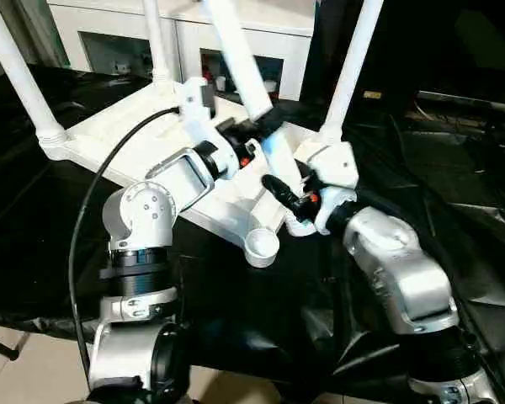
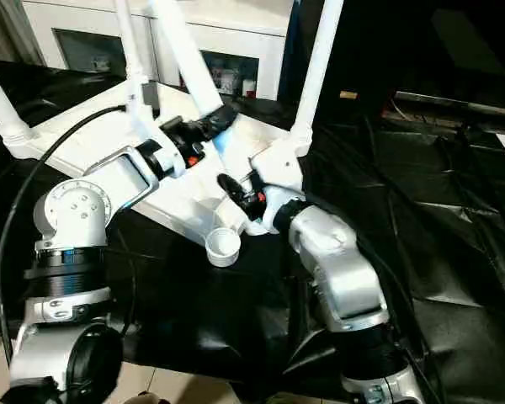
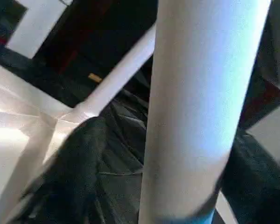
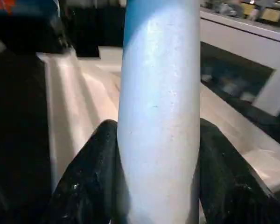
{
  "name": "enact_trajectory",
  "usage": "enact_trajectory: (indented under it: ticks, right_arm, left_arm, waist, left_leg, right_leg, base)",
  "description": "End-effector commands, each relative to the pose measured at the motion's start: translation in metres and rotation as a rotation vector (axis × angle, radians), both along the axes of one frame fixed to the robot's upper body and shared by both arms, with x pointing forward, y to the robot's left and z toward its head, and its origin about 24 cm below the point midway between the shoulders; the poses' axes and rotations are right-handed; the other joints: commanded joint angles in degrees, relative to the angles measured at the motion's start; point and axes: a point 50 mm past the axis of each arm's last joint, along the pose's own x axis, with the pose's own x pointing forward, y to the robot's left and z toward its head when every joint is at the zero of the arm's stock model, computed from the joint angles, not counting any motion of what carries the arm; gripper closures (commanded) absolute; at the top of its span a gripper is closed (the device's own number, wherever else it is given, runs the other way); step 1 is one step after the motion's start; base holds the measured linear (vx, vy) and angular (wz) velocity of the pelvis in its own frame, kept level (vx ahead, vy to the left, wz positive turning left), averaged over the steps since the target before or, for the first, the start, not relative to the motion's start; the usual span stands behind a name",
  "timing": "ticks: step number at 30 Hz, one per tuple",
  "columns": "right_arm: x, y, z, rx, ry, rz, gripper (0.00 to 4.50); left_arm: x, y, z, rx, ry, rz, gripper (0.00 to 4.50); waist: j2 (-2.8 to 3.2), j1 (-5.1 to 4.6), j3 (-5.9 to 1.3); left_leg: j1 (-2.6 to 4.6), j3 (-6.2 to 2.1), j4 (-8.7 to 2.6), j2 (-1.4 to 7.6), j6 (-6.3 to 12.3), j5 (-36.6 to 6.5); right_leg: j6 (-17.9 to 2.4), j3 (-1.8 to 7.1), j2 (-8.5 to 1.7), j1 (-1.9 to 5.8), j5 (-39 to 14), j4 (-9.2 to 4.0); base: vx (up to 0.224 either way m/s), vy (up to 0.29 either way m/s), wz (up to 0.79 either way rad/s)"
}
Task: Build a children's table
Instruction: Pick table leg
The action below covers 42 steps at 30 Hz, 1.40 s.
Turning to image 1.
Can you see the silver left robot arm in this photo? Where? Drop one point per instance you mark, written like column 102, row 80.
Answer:
column 143, row 219

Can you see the red bottle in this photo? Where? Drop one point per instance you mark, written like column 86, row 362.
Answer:
column 210, row 77

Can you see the white sideboard cabinet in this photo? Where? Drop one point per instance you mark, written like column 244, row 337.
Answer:
column 109, row 25

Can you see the small white jar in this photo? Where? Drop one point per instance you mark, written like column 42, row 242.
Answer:
column 221, row 83

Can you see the white plastic table leg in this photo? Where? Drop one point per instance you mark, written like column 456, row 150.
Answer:
column 244, row 63
column 353, row 63
column 157, row 42
column 21, row 76

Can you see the small yellow label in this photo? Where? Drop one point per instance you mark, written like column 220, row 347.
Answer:
column 372, row 95

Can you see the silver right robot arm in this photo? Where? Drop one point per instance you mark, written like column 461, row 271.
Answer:
column 400, row 261

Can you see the white plastic table top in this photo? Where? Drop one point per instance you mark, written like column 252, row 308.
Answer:
column 151, row 139

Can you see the black work mat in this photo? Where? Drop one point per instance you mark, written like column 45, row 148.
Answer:
column 446, row 189

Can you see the grey metal bench leg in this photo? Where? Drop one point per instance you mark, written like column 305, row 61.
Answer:
column 0, row 346

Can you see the plain white cup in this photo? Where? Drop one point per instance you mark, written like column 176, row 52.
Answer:
column 271, row 85

